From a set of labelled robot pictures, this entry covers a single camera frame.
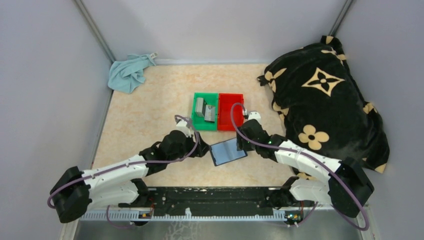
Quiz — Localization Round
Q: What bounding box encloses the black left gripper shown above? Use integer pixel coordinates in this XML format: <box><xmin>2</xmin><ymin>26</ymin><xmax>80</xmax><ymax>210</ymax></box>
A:
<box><xmin>167</xmin><ymin>130</ymin><xmax>211</xmax><ymax>164</ymax></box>

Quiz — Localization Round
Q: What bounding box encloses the navy blue card holder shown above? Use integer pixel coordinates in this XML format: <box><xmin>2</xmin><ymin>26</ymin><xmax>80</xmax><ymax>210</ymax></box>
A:
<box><xmin>210</xmin><ymin>137</ymin><xmax>248</xmax><ymax>167</ymax></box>

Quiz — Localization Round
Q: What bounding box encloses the white VIP card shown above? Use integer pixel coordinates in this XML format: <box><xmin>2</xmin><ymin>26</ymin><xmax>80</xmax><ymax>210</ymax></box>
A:
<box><xmin>204</xmin><ymin>104</ymin><xmax>216</xmax><ymax>123</ymax></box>

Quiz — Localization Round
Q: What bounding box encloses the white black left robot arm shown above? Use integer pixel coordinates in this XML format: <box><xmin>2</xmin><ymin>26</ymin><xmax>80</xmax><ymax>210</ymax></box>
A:
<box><xmin>47</xmin><ymin>115</ymin><xmax>211</xmax><ymax>224</ymax></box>

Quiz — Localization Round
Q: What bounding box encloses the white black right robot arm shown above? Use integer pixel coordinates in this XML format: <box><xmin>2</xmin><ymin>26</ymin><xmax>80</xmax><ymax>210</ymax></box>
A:
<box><xmin>236</xmin><ymin>111</ymin><xmax>374</xmax><ymax>218</ymax></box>

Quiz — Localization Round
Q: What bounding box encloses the green plastic bin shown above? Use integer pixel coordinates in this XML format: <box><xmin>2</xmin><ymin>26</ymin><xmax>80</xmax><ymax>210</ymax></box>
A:
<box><xmin>191</xmin><ymin>92</ymin><xmax>219</xmax><ymax>131</ymax></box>

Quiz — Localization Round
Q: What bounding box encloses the red plastic bin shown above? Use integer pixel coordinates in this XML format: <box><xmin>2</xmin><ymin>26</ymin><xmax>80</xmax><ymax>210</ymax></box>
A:
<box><xmin>217</xmin><ymin>93</ymin><xmax>244</xmax><ymax>131</ymax></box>

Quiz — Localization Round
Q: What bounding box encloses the grey block in bin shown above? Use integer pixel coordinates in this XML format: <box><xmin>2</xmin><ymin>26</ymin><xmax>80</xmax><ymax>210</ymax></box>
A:
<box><xmin>194</xmin><ymin>97</ymin><xmax>207</xmax><ymax>118</ymax></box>

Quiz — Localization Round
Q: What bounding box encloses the black floral pillow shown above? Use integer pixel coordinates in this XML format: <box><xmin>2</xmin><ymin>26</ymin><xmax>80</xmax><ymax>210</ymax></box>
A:
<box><xmin>257</xmin><ymin>35</ymin><xmax>390</xmax><ymax>174</ymax></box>

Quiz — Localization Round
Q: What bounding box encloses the light blue cloth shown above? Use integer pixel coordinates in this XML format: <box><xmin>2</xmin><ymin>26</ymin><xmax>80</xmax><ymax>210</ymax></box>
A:
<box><xmin>107</xmin><ymin>52</ymin><xmax>158</xmax><ymax>94</ymax></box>

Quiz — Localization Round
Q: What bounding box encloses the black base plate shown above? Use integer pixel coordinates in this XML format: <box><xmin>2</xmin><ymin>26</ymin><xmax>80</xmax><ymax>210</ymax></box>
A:
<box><xmin>117</xmin><ymin>187</ymin><xmax>314</xmax><ymax>218</ymax></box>

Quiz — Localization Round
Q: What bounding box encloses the aluminium frame rail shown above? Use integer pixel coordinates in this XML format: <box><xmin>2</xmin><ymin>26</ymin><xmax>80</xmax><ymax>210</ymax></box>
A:
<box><xmin>67</xmin><ymin>187</ymin><xmax>370</xmax><ymax>223</ymax></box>

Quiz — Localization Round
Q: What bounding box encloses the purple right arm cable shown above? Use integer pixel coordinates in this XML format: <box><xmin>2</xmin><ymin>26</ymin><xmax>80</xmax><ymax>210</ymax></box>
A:
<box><xmin>230</xmin><ymin>102</ymin><xmax>370</xmax><ymax>232</ymax></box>

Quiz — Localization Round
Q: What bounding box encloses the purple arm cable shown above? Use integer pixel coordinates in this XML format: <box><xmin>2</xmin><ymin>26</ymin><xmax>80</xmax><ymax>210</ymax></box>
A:
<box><xmin>230</xmin><ymin>102</ymin><xmax>370</xmax><ymax>232</ymax></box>
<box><xmin>46</xmin><ymin>114</ymin><xmax>201</xmax><ymax>229</ymax></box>

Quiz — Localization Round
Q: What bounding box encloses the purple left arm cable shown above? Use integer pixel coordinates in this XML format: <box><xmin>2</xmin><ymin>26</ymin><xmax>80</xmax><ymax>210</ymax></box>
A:
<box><xmin>46</xmin><ymin>114</ymin><xmax>201</xmax><ymax>229</ymax></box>

